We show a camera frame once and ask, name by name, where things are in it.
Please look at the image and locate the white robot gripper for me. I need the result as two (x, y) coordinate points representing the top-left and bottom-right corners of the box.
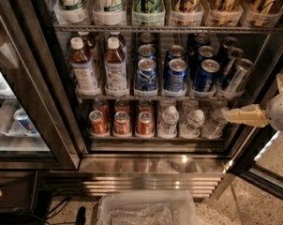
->
(223, 73), (283, 132)

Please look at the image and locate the silver blue redbull can front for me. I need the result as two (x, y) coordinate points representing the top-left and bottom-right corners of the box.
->
(225, 58), (254, 93)

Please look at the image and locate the redbull can second row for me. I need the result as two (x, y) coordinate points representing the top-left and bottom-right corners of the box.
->
(218, 47), (245, 83)

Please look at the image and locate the blue pepsi can front right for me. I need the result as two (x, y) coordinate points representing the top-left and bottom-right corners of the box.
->
(193, 59), (220, 92)

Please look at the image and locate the blue pepsi can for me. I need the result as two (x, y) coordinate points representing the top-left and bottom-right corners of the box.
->
(193, 59), (220, 92)
(163, 59), (187, 92)
(186, 33), (211, 55)
(165, 45), (185, 63)
(190, 46), (216, 79)

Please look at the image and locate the redbull can back row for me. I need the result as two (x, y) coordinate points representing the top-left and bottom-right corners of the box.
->
(216, 37), (239, 62)

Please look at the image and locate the water bottle front middle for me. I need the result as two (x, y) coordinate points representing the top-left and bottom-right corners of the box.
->
(180, 110), (205, 139)

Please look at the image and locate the blue pepsi can back right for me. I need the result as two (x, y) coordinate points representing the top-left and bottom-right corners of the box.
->
(186, 33), (211, 55)

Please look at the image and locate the gold tall can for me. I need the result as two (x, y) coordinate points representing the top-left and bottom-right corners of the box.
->
(208, 0), (240, 25)
(240, 0), (283, 28)
(171, 0), (201, 25)

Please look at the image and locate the blue pepsi can front middle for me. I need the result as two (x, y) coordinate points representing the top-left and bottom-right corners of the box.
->
(163, 59), (187, 92)

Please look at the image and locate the blue pepsi can back middle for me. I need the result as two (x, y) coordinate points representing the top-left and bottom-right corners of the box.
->
(165, 45), (185, 63)

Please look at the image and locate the orange soda can back right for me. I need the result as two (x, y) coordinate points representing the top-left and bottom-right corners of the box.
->
(138, 99), (154, 113)

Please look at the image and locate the orange soda can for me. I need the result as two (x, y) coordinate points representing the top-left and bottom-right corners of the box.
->
(93, 98), (109, 117)
(114, 99), (130, 113)
(113, 111), (130, 135)
(137, 112), (154, 135)
(138, 99), (154, 113)
(89, 111), (108, 134)

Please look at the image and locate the blue patterned can front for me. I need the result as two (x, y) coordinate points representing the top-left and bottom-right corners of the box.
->
(136, 58), (157, 91)

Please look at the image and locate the blue patterned can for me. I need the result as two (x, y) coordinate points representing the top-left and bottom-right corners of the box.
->
(136, 58), (157, 91)
(138, 45), (156, 60)
(138, 33), (156, 46)

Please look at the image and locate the stainless steel fridge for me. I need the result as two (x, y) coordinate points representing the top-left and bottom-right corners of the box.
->
(43, 0), (283, 199)

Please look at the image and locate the orange soda can front right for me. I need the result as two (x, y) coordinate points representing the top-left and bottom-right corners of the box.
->
(137, 112), (154, 135)

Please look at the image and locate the blue patterned can back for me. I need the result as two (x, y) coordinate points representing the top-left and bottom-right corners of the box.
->
(138, 33), (156, 46)

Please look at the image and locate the orange soda can back middle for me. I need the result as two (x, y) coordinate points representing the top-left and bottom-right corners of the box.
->
(114, 99), (130, 113)

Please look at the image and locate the orange soda can front middle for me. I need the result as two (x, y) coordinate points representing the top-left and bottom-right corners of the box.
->
(113, 111), (130, 135)

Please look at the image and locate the green tall can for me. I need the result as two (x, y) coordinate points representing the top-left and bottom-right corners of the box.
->
(133, 0), (164, 25)

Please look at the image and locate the orange soda can back left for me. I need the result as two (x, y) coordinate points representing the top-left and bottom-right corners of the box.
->
(93, 98), (109, 117)

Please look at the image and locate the orange soda can front left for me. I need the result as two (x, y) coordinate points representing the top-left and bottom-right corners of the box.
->
(89, 111), (108, 134)

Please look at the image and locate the white tall can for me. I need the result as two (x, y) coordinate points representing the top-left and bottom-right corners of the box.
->
(93, 0), (126, 25)
(56, 0), (86, 23)

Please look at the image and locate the white tall can left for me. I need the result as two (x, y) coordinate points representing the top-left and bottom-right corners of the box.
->
(56, 0), (86, 23)

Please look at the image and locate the glass fridge door left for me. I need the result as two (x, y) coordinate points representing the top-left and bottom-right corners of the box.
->
(0, 0), (84, 170)

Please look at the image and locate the blue white can behind glass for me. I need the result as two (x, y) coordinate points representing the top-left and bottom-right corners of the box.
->
(13, 109), (37, 135)

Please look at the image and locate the water bottle front right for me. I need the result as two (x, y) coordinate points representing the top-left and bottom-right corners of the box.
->
(201, 107), (229, 140)

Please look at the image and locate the tea bottle front right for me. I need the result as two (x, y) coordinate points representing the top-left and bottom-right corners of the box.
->
(104, 37), (127, 92)

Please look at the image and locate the tea bottle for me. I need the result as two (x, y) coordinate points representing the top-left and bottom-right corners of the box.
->
(70, 37), (98, 91)
(104, 37), (127, 92)
(110, 32), (127, 53)
(79, 32), (97, 52)

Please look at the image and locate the tea bottle back right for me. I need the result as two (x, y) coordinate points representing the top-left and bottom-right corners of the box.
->
(110, 32), (127, 53)

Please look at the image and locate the clear plastic bin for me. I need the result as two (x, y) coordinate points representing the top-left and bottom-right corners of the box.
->
(97, 190), (198, 225)

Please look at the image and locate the tea bottle front left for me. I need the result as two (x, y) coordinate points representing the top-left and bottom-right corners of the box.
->
(70, 37), (98, 91)

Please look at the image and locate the tea bottle back left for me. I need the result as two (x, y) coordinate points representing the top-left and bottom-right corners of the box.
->
(79, 32), (97, 52)

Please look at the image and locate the black cable on floor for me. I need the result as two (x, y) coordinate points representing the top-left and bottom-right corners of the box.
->
(44, 196), (73, 225)

